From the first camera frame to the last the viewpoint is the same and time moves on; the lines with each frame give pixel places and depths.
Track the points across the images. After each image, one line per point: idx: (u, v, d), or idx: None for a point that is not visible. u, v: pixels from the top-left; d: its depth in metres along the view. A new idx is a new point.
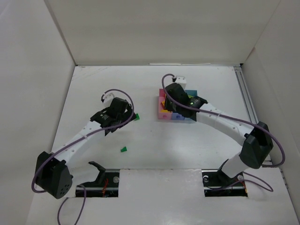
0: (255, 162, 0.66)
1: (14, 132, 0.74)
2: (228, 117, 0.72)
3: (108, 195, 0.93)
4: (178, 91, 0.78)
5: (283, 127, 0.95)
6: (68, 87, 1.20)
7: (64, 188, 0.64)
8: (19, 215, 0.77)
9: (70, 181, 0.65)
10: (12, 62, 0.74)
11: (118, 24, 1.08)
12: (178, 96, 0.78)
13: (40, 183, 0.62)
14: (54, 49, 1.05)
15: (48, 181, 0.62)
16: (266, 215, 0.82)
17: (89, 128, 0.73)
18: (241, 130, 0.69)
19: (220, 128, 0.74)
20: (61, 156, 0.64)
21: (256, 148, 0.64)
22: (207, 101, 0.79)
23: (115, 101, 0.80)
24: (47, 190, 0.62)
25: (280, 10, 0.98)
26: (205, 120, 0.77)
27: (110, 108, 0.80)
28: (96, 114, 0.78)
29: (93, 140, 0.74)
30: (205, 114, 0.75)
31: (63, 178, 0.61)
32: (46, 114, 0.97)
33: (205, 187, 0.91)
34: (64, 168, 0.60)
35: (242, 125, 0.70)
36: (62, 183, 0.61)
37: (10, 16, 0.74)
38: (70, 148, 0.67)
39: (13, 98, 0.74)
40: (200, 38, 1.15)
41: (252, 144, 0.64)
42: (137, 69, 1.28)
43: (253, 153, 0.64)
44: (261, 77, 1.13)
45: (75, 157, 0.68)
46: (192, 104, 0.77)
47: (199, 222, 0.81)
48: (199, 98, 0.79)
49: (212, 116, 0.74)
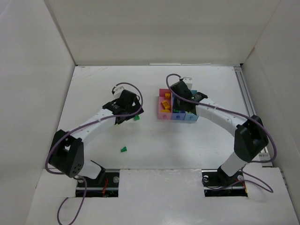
0: (247, 154, 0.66)
1: (15, 133, 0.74)
2: (223, 110, 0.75)
3: (108, 195, 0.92)
4: (180, 86, 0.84)
5: (283, 127, 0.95)
6: (68, 87, 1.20)
7: (76, 168, 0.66)
8: (19, 215, 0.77)
9: (82, 161, 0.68)
10: (12, 63, 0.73)
11: (118, 24, 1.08)
12: (181, 92, 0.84)
13: (53, 162, 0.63)
14: (53, 49, 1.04)
15: (62, 159, 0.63)
16: (265, 214, 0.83)
17: (101, 114, 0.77)
18: (234, 122, 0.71)
19: (217, 120, 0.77)
20: (77, 134, 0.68)
21: (248, 139, 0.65)
22: (207, 96, 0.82)
23: (124, 93, 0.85)
24: (61, 168, 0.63)
25: (281, 11, 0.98)
26: (204, 113, 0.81)
27: (120, 99, 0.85)
28: (108, 103, 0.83)
29: (104, 126, 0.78)
30: (203, 107, 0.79)
31: (78, 155, 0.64)
32: (46, 114, 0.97)
33: (205, 187, 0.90)
34: (80, 144, 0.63)
35: (236, 117, 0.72)
36: (76, 161, 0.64)
37: (10, 16, 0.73)
38: (85, 129, 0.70)
39: (13, 98, 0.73)
40: (200, 38, 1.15)
41: (243, 134, 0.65)
42: (137, 69, 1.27)
43: (245, 144, 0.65)
44: (261, 77, 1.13)
45: (88, 138, 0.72)
46: (194, 98, 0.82)
47: (199, 222, 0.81)
48: (201, 94, 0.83)
49: (209, 109, 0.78)
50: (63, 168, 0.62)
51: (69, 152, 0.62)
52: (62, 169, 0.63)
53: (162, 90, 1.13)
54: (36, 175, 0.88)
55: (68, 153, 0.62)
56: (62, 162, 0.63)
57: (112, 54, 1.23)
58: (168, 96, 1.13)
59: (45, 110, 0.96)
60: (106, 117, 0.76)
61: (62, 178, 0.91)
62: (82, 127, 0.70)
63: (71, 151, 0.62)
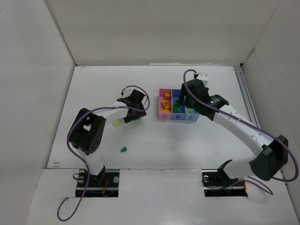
0: (267, 175, 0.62)
1: (15, 134, 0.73)
2: (248, 124, 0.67)
3: (108, 195, 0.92)
4: (198, 87, 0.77)
5: (283, 127, 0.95)
6: (68, 87, 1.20)
7: (95, 145, 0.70)
8: (19, 216, 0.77)
9: (100, 140, 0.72)
10: (12, 63, 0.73)
11: (118, 25, 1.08)
12: (198, 93, 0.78)
13: (74, 138, 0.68)
14: (54, 49, 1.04)
15: (82, 135, 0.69)
16: (265, 215, 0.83)
17: (117, 103, 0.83)
18: (259, 141, 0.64)
19: (237, 133, 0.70)
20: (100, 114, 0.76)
21: (272, 161, 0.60)
22: (228, 103, 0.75)
23: (134, 92, 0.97)
24: (80, 144, 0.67)
25: (281, 10, 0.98)
26: (222, 122, 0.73)
27: (130, 97, 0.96)
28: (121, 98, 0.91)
29: (119, 115, 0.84)
30: (224, 116, 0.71)
31: (100, 131, 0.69)
32: (46, 114, 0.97)
33: (205, 187, 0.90)
34: (102, 120, 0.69)
35: (261, 135, 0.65)
36: (97, 137, 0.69)
37: (10, 17, 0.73)
38: (106, 111, 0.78)
39: (14, 99, 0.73)
40: (200, 39, 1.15)
41: (268, 156, 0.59)
42: (137, 69, 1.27)
43: (267, 166, 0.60)
44: (261, 77, 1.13)
45: (107, 120, 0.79)
46: (213, 102, 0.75)
47: (199, 222, 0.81)
48: (219, 98, 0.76)
49: (231, 120, 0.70)
50: (83, 143, 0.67)
51: (92, 127, 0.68)
52: (81, 145, 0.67)
53: (163, 90, 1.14)
54: (36, 175, 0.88)
55: (91, 129, 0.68)
56: (83, 138, 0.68)
57: (112, 54, 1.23)
58: (168, 96, 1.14)
59: (45, 110, 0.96)
60: (123, 107, 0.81)
61: (62, 178, 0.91)
62: (102, 110, 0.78)
63: (95, 125, 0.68)
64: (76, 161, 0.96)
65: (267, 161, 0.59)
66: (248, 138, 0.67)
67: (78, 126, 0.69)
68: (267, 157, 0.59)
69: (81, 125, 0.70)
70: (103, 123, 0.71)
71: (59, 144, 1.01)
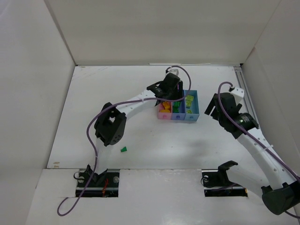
0: (277, 210, 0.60)
1: (14, 134, 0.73)
2: (274, 156, 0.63)
3: (108, 195, 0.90)
4: (228, 101, 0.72)
5: (284, 128, 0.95)
6: (68, 87, 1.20)
7: (116, 138, 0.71)
8: (19, 216, 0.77)
9: (123, 132, 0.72)
10: (12, 63, 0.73)
11: (118, 24, 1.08)
12: (228, 108, 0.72)
13: (99, 129, 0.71)
14: (54, 48, 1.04)
15: (106, 126, 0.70)
16: (265, 215, 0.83)
17: (145, 94, 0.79)
18: (281, 177, 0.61)
19: (259, 160, 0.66)
20: (122, 108, 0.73)
21: (288, 201, 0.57)
22: (258, 125, 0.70)
23: (168, 77, 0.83)
24: (104, 135, 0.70)
25: (281, 10, 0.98)
26: (246, 143, 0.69)
27: (164, 82, 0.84)
28: (152, 85, 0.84)
29: (146, 107, 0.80)
30: (251, 140, 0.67)
31: (121, 127, 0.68)
32: (46, 114, 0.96)
33: (205, 187, 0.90)
34: (123, 118, 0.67)
35: (285, 171, 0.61)
36: (118, 131, 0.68)
37: (10, 16, 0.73)
38: (129, 105, 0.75)
39: (13, 99, 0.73)
40: (200, 38, 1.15)
41: (287, 196, 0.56)
42: (138, 69, 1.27)
43: (281, 204, 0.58)
44: (261, 77, 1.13)
45: (131, 114, 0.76)
46: (243, 122, 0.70)
47: (199, 222, 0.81)
48: (249, 116, 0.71)
49: (257, 146, 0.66)
50: (106, 135, 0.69)
51: (114, 123, 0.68)
52: (105, 136, 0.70)
53: None
54: (36, 175, 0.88)
55: (114, 124, 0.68)
56: (106, 130, 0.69)
57: (112, 54, 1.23)
58: None
59: (45, 110, 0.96)
60: (149, 99, 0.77)
61: (62, 178, 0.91)
62: (126, 103, 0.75)
63: (116, 122, 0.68)
64: (76, 161, 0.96)
65: (282, 199, 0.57)
66: (269, 170, 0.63)
67: (103, 116, 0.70)
68: (284, 196, 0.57)
69: (106, 117, 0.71)
70: (125, 119, 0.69)
71: (59, 144, 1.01)
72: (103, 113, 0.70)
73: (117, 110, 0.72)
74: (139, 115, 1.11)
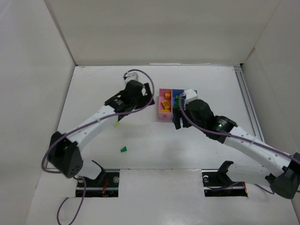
0: (290, 195, 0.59)
1: (14, 134, 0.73)
2: (262, 146, 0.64)
3: (108, 195, 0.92)
4: (204, 109, 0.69)
5: (284, 127, 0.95)
6: (68, 87, 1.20)
7: (74, 169, 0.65)
8: (19, 215, 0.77)
9: (80, 162, 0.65)
10: (12, 63, 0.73)
11: (118, 24, 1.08)
12: (205, 115, 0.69)
13: (52, 162, 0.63)
14: (54, 48, 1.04)
15: (59, 160, 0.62)
16: (265, 214, 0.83)
17: (102, 112, 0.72)
18: (278, 162, 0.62)
19: (251, 154, 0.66)
20: (74, 137, 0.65)
21: (294, 181, 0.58)
22: (236, 123, 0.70)
23: (129, 86, 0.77)
24: (58, 168, 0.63)
25: (281, 10, 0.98)
26: (233, 144, 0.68)
27: (124, 92, 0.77)
28: (112, 97, 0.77)
29: (106, 125, 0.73)
30: (236, 139, 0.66)
31: (75, 158, 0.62)
32: (46, 114, 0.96)
33: (206, 187, 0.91)
34: (75, 151, 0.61)
35: (279, 155, 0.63)
36: (73, 164, 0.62)
37: (10, 16, 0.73)
38: (82, 131, 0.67)
39: (13, 99, 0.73)
40: (200, 38, 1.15)
41: (290, 178, 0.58)
42: (137, 69, 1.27)
43: (291, 185, 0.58)
44: (261, 77, 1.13)
45: (88, 139, 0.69)
46: (221, 126, 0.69)
47: (199, 222, 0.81)
48: (226, 119, 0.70)
49: (244, 143, 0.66)
50: (60, 169, 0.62)
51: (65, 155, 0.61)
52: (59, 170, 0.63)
53: (163, 90, 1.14)
54: (35, 175, 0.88)
55: (65, 157, 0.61)
56: (59, 163, 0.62)
57: (112, 54, 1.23)
58: (168, 96, 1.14)
59: (45, 110, 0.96)
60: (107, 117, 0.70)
61: (62, 178, 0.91)
62: (79, 129, 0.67)
63: (67, 156, 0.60)
64: None
65: (289, 184, 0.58)
66: (265, 161, 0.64)
67: (55, 148, 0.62)
68: (289, 180, 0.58)
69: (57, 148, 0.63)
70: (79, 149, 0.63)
71: None
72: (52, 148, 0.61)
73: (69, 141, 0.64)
74: (139, 115, 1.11)
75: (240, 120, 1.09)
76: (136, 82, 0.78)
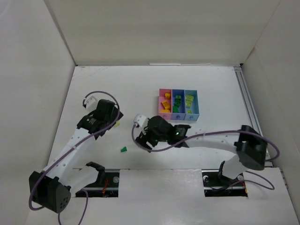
0: (258, 166, 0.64)
1: (14, 134, 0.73)
2: (212, 133, 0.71)
3: (108, 195, 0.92)
4: (162, 124, 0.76)
5: (284, 127, 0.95)
6: (68, 87, 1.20)
7: (63, 201, 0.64)
8: (19, 215, 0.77)
9: (68, 193, 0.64)
10: (12, 63, 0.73)
11: (118, 24, 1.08)
12: (163, 129, 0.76)
13: (38, 200, 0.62)
14: (54, 48, 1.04)
15: (44, 198, 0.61)
16: (265, 214, 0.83)
17: (77, 136, 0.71)
18: (229, 140, 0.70)
19: (210, 145, 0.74)
20: (53, 173, 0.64)
21: (250, 153, 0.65)
22: (190, 125, 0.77)
23: (100, 103, 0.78)
24: (47, 205, 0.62)
25: (281, 10, 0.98)
26: (193, 142, 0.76)
27: (97, 111, 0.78)
28: (83, 119, 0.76)
29: (85, 148, 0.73)
30: (192, 138, 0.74)
31: (60, 193, 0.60)
32: (46, 114, 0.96)
33: (206, 188, 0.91)
34: (58, 186, 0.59)
35: (228, 135, 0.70)
36: (60, 198, 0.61)
37: (10, 16, 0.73)
38: (60, 164, 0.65)
39: (13, 99, 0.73)
40: (200, 38, 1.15)
41: (245, 151, 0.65)
42: (137, 69, 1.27)
43: (250, 157, 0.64)
44: (261, 77, 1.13)
45: (69, 169, 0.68)
46: (179, 133, 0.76)
47: (200, 222, 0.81)
48: (183, 126, 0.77)
49: (198, 138, 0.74)
50: (48, 205, 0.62)
51: (49, 192, 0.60)
52: (48, 206, 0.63)
53: (162, 91, 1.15)
54: None
55: (49, 194, 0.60)
56: (46, 201, 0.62)
57: (112, 54, 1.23)
58: (168, 96, 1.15)
59: (46, 110, 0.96)
60: (81, 142, 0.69)
61: None
62: (56, 162, 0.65)
63: (50, 192, 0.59)
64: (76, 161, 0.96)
65: (249, 156, 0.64)
66: (221, 145, 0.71)
67: (37, 190, 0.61)
68: (247, 153, 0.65)
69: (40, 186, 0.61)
70: (62, 184, 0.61)
71: (59, 144, 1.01)
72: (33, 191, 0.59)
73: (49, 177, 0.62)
74: (139, 115, 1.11)
75: (240, 120, 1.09)
76: (105, 100, 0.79)
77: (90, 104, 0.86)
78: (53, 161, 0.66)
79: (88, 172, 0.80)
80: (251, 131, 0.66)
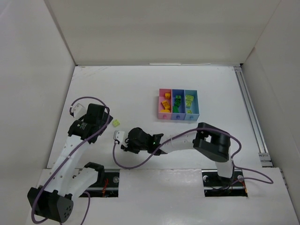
0: (221, 157, 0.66)
1: (14, 134, 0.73)
2: (177, 136, 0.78)
3: (108, 195, 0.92)
4: (141, 135, 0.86)
5: (284, 127, 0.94)
6: (68, 87, 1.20)
7: (67, 211, 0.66)
8: (19, 215, 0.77)
9: (70, 202, 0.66)
10: (12, 63, 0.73)
11: (118, 24, 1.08)
12: (143, 139, 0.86)
13: (41, 213, 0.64)
14: (54, 48, 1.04)
15: (46, 211, 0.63)
16: (265, 215, 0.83)
17: (70, 145, 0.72)
18: (190, 139, 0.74)
19: (181, 147, 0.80)
20: (51, 186, 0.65)
21: (211, 147, 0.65)
22: (162, 134, 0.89)
23: (90, 108, 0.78)
24: (50, 217, 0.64)
25: (281, 10, 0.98)
26: (167, 147, 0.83)
27: (87, 115, 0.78)
28: (74, 125, 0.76)
29: (79, 155, 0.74)
30: (165, 144, 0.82)
31: (62, 205, 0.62)
32: (46, 114, 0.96)
33: (206, 188, 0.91)
34: (58, 198, 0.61)
35: (189, 134, 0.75)
36: (63, 209, 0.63)
37: (9, 16, 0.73)
38: (57, 176, 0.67)
39: (13, 99, 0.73)
40: (200, 38, 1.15)
41: (205, 146, 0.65)
42: (137, 69, 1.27)
43: (213, 152, 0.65)
44: (261, 77, 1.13)
45: (67, 179, 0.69)
46: (155, 143, 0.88)
47: (200, 222, 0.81)
48: (159, 135, 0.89)
49: (169, 143, 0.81)
50: (52, 216, 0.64)
51: (50, 206, 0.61)
52: (51, 217, 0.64)
53: (162, 91, 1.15)
54: (36, 176, 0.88)
55: (51, 208, 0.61)
56: (48, 214, 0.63)
57: (112, 54, 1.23)
58: (168, 96, 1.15)
59: (45, 111, 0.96)
60: (73, 150, 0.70)
61: None
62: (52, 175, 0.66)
63: (52, 205, 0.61)
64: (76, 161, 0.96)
65: (208, 150, 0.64)
66: (186, 144, 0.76)
67: (38, 205, 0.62)
68: (206, 147, 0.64)
69: (41, 200, 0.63)
70: (62, 196, 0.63)
71: (59, 144, 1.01)
72: (35, 206, 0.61)
73: (48, 191, 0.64)
74: (139, 115, 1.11)
75: (240, 120, 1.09)
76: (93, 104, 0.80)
77: (78, 111, 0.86)
78: (50, 175, 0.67)
79: (89, 174, 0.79)
80: (208, 127, 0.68)
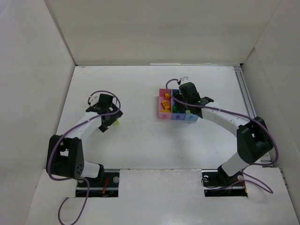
0: (249, 156, 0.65)
1: (14, 133, 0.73)
2: (227, 111, 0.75)
3: (108, 195, 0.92)
4: (190, 90, 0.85)
5: (284, 127, 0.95)
6: (68, 87, 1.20)
7: (79, 168, 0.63)
8: (19, 215, 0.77)
9: (83, 160, 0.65)
10: (12, 63, 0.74)
11: (118, 24, 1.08)
12: (191, 93, 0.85)
13: (54, 169, 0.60)
14: (54, 48, 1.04)
15: (61, 163, 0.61)
16: (265, 214, 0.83)
17: (88, 116, 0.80)
18: (236, 122, 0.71)
19: (221, 122, 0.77)
20: (72, 135, 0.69)
21: (250, 142, 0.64)
22: (213, 101, 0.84)
23: (102, 97, 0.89)
24: (63, 173, 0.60)
25: (280, 11, 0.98)
26: (207, 114, 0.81)
27: (99, 103, 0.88)
28: (89, 108, 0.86)
29: (93, 128, 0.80)
30: (208, 109, 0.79)
31: (79, 153, 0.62)
32: (46, 114, 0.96)
33: (205, 188, 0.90)
34: (78, 141, 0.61)
35: (239, 118, 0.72)
36: (79, 158, 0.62)
37: (9, 17, 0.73)
38: (77, 130, 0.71)
39: (14, 99, 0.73)
40: (200, 38, 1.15)
41: (246, 135, 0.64)
42: (137, 69, 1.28)
43: (246, 145, 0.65)
44: (261, 77, 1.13)
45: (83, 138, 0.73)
46: (200, 102, 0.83)
47: (200, 222, 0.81)
48: (208, 98, 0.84)
49: (213, 111, 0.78)
50: (65, 171, 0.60)
51: (69, 153, 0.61)
52: (63, 174, 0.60)
53: (162, 90, 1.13)
54: (36, 175, 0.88)
55: (69, 155, 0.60)
56: (63, 167, 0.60)
57: (112, 54, 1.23)
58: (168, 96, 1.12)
59: (45, 111, 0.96)
60: (94, 117, 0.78)
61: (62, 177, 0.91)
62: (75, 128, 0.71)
63: (71, 149, 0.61)
64: None
65: (245, 140, 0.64)
66: (228, 123, 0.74)
67: (55, 156, 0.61)
68: (245, 137, 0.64)
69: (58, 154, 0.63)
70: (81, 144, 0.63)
71: None
72: (54, 153, 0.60)
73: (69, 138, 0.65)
74: (139, 115, 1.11)
75: None
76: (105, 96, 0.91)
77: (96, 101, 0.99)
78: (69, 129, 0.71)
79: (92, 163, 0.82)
80: (263, 124, 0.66)
